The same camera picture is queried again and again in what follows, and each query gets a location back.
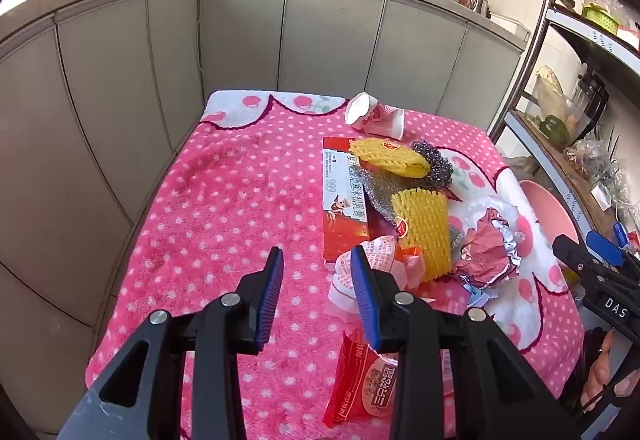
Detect pink plastic bucket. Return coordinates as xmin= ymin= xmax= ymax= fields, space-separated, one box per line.
xmin=517 ymin=179 xmax=584 ymax=271

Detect steel wool scrubber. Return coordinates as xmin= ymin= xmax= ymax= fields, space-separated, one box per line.
xmin=410 ymin=141 xmax=455 ymax=189

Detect person's right hand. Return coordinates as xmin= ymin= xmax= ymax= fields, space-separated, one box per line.
xmin=584 ymin=329 xmax=640 ymax=415

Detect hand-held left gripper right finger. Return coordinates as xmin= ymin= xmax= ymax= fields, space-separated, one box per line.
xmin=350 ymin=244 xmax=583 ymax=440

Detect red cardboard box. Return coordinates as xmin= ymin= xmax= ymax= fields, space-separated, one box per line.
xmin=321 ymin=137 xmax=374 ymax=267

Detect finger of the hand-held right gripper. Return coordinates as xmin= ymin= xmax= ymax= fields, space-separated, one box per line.
xmin=585 ymin=230 xmax=640 ymax=271
xmin=552 ymin=233 xmax=632 ymax=295

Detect silver mesh scouring pad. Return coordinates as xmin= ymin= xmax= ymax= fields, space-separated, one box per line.
xmin=363 ymin=169 xmax=467 ymax=267

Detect white paper cup red print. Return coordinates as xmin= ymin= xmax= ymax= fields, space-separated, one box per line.
xmin=344 ymin=92 xmax=405 ymax=141

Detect large yellow foam fruit net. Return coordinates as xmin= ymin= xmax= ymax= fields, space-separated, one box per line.
xmin=390 ymin=188 xmax=454 ymax=283

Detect green bell pepper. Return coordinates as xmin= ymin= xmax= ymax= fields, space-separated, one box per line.
xmin=539 ymin=115 xmax=572 ymax=145

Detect red snack packet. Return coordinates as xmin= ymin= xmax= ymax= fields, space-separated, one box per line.
xmin=322 ymin=327 xmax=402 ymax=432

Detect small yellow foam fruit net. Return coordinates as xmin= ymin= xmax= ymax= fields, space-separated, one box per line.
xmin=348 ymin=138 xmax=432 ymax=179

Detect pink ribbon wrapper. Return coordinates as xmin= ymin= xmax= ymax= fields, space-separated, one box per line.
xmin=399 ymin=247 xmax=427 ymax=291

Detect metal shelf rack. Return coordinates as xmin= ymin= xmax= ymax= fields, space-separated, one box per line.
xmin=487 ymin=0 xmax=640 ymax=265

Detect clear bag of food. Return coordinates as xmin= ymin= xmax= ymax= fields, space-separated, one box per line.
xmin=529 ymin=64 xmax=577 ymax=121

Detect green plastic basket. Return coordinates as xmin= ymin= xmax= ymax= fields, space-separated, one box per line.
xmin=581 ymin=2 xmax=620 ymax=33

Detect black blender jar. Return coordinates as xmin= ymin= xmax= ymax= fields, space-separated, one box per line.
xmin=571 ymin=72 xmax=610 ymax=133

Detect grey kitchen cabinets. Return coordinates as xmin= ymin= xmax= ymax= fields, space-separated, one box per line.
xmin=0 ymin=0 xmax=531 ymax=433

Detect pink foil wrapper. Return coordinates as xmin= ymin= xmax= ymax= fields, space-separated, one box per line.
xmin=459 ymin=207 xmax=524 ymax=289

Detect pink polka dot blanket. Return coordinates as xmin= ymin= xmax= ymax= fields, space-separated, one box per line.
xmin=85 ymin=90 xmax=586 ymax=440

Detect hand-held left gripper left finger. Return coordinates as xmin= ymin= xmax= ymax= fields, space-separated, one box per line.
xmin=59 ymin=246 xmax=285 ymax=440

